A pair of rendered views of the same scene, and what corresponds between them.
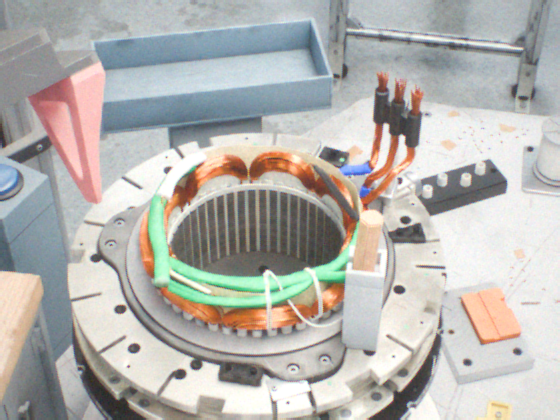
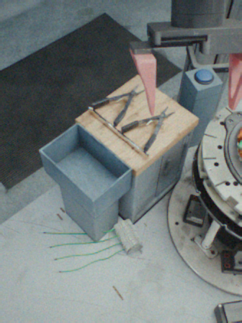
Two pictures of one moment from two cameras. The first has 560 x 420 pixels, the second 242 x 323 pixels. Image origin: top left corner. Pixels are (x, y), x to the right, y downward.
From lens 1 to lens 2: 0.12 m
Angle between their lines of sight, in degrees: 25
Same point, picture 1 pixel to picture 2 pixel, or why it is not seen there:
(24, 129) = (225, 60)
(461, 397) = not seen: outside the picture
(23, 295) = (189, 122)
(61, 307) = (201, 130)
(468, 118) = not seen: outside the picture
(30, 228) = (206, 99)
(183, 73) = not seen: outside the picture
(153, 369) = (218, 176)
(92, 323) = (207, 146)
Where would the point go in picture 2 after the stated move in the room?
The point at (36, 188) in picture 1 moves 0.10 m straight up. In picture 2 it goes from (216, 85) to (226, 53)
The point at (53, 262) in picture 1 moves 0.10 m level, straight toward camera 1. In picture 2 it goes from (207, 114) to (198, 142)
